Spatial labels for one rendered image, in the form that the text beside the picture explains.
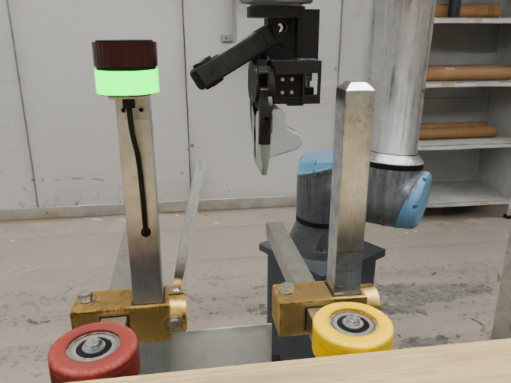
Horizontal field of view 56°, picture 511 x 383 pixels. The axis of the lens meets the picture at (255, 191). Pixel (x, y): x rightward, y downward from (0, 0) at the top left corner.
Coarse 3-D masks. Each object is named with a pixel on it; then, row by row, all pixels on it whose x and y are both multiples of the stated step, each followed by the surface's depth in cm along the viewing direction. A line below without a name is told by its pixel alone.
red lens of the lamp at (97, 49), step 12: (96, 48) 44; (108, 48) 44; (120, 48) 44; (132, 48) 44; (144, 48) 45; (156, 48) 46; (96, 60) 45; (108, 60) 44; (120, 60) 44; (132, 60) 44; (144, 60) 45; (156, 60) 46
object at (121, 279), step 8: (120, 248) 76; (128, 248) 76; (120, 256) 73; (128, 256) 73; (120, 264) 70; (128, 264) 70; (120, 272) 68; (128, 272) 68; (112, 280) 66; (120, 280) 66; (128, 280) 66; (112, 288) 64; (120, 288) 64; (128, 288) 64; (104, 320) 57; (112, 320) 57; (120, 320) 57
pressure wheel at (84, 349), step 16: (64, 336) 46; (80, 336) 46; (96, 336) 47; (112, 336) 47; (128, 336) 46; (64, 352) 44; (80, 352) 44; (96, 352) 44; (112, 352) 44; (128, 352) 44; (64, 368) 42; (80, 368) 42; (96, 368) 42; (112, 368) 42; (128, 368) 44
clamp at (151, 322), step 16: (96, 304) 58; (112, 304) 58; (128, 304) 58; (144, 304) 58; (160, 304) 58; (176, 304) 59; (80, 320) 57; (96, 320) 57; (128, 320) 58; (144, 320) 58; (160, 320) 59; (176, 320) 58; (144, 336) 59; (160, 336) 59
